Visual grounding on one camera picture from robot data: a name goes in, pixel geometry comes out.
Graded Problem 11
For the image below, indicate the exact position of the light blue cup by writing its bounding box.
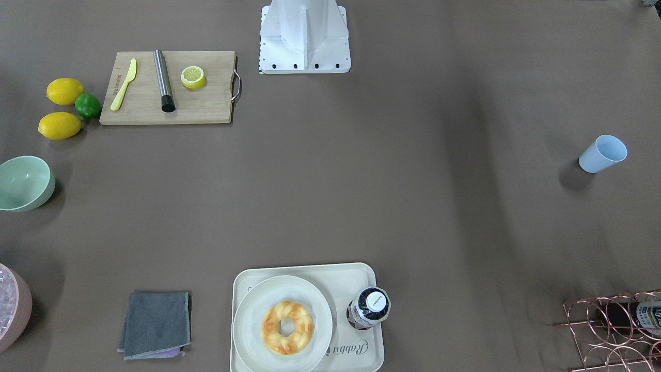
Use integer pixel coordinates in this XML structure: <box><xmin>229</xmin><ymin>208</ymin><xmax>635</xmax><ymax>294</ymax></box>
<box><xmin>578</xmin><ymin>134</ymin><xmax>628</xmax><ymax>174</ymax></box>

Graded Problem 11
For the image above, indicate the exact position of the bottle in rack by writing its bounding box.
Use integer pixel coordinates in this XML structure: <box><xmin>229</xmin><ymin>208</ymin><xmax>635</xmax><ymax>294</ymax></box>
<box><xmin>600</xmin><ymin>301</ymin><xmax>660</xmax><ymax>339</ymax></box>

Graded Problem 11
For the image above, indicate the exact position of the glazed donut bread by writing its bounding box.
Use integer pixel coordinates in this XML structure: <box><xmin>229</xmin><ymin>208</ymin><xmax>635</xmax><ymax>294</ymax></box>
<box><xmin>260</xmin><ymin>301</ymin><xmax>314</xmax><ymax>355</ymax></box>

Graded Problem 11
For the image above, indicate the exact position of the green lime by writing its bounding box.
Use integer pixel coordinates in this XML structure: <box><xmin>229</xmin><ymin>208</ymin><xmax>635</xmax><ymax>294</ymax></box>
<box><xmin>74</xmin><ymin>92</ymin><xmax>102</xmax><ymax>119</ymax></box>

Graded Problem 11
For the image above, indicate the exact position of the yellow plastic knife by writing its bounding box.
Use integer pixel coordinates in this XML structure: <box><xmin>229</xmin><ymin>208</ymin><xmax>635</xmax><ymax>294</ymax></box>
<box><xmin>109</xmin><ymin>58</ymin><xmax>137</xmax><ymax>111</ymax></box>

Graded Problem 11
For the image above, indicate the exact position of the wooden cutting board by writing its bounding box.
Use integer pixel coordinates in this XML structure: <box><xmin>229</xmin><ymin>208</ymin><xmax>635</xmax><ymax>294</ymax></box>
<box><xmin>99</xmin><ymin>51</ymin><xmax>239</xmax><ymax>126</ymax></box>

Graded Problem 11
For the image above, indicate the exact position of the yellow lemon lower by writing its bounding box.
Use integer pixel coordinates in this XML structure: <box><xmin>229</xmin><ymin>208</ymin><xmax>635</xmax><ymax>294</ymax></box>
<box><xmin>38</xmin><ymin>112</ymin><xmax>82</xmax><ymax>141</ymax></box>

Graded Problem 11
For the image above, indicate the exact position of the copper wire bottle rack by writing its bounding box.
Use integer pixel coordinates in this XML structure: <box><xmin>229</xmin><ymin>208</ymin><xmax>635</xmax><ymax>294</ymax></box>
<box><xmin>560</xmin><ymin>289</ymin><xmax>659</xmax><ymax>371</ymax></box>

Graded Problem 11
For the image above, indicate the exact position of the cream round plate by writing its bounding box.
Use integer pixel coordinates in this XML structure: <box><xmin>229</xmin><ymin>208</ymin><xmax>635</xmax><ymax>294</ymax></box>
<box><xmin>233</xmin><ymin>275</ymin><xmax>334</xmax><ymax>371</ymax></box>

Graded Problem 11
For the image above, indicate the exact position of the steel cylinder muddler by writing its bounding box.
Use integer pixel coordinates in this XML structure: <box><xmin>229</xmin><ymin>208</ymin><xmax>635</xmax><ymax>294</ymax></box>
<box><xmin>153</xmin><ymin>49</ymin><xmax>176</xmax><ymax>113</ymax></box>

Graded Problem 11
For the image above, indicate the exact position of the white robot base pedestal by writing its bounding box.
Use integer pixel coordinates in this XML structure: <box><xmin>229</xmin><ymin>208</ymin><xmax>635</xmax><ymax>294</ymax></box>
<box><xmin>258</xmin><ymin>1</ymin><xmax>352</xmax><ymax>74</ymax></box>

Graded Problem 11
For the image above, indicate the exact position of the mint green bowl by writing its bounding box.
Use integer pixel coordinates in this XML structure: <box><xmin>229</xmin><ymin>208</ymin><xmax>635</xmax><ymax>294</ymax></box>
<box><xmin>1</xmin><ymin>156</ymin><xmax>56</xmax><ymax>212</ymax></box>

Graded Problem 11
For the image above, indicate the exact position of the cream serving tray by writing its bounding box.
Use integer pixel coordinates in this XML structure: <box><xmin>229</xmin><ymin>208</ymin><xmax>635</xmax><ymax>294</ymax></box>
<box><xmin>230</xmin><ymin>263</ymin><xmax>385</xmax><ymax>371</ymax></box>

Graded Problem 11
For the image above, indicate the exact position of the half lemon slice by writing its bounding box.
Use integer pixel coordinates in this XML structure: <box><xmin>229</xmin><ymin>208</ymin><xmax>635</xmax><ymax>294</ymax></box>
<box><xmin>180</xmin><ymin>66</ymin><xmax>206</xmax><ymax>90</ymax></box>

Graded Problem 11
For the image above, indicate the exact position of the dark drink bottle on tray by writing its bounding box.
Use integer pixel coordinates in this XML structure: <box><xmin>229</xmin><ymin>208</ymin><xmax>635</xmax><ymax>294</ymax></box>
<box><xmin>345</xmin><ymin>286</ymin><xmax>391</xmax><ymax>330</ymax></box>

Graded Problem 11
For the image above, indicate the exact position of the pink bowl of ice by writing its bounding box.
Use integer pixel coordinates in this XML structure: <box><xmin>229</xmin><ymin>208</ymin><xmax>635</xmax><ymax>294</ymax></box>
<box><xmin>1</xmin><ymin>264</ymin><xmax>33</xmax><ymax>352</ymax></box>

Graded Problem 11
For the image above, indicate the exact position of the yellow lemon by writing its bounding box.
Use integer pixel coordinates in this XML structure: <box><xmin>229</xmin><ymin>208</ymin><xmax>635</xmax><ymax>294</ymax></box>
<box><xmin>38</xmin><ymin>112</ymin><xmax>82</xmax><ymax>141</ymax></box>
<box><xmin>46</xmin><ymin>77</ymin><xmax>85</xmax><ymax>106</ymax></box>

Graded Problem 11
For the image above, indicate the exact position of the yellow lemon upper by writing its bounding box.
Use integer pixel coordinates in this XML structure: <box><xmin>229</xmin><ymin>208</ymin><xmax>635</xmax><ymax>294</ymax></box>
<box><xmin>46</xmin><ymin>77</ymin><xmax>85</xmax><ymax>106</ymax></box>

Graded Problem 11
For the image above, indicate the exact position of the grey folded cloth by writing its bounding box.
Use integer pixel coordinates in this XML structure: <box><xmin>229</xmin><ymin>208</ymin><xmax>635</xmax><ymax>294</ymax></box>
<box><xmin>117</xmin><ymin>291</ymin><xmax>191</xmax><ymax>360</ymax></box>

